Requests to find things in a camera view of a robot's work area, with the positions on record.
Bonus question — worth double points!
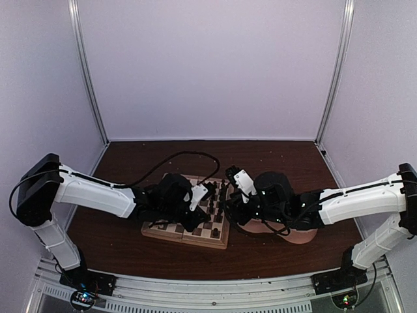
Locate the wooden chess board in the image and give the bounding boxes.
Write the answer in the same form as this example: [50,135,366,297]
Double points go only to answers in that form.
[141,178,233,250]

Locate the pink plastic double bowl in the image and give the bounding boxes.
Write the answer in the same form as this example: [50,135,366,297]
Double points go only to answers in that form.
[238,189,320,245]

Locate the aluminium frame post left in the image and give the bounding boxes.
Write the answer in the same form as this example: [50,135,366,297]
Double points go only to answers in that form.
[68,0,110,146]

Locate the aluminium frame post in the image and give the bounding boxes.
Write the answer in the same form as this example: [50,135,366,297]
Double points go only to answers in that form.
[68,0,110,146]
[315,0,355,147]

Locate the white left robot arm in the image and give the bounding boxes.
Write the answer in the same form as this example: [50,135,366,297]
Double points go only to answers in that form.
[8,153,215,290]

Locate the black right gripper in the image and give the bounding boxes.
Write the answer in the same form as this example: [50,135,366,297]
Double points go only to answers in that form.
[220,190,287,226]

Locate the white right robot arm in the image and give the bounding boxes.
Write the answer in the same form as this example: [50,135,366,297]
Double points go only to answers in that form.
[225,163,416,288]

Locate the aluminium frame post right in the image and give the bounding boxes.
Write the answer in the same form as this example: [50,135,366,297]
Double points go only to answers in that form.
[315,0,355,147]

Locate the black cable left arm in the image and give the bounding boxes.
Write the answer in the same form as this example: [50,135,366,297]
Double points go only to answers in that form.
[111,151,221,193]

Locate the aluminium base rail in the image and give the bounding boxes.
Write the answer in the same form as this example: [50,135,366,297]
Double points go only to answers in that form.
[22,258,405,312]

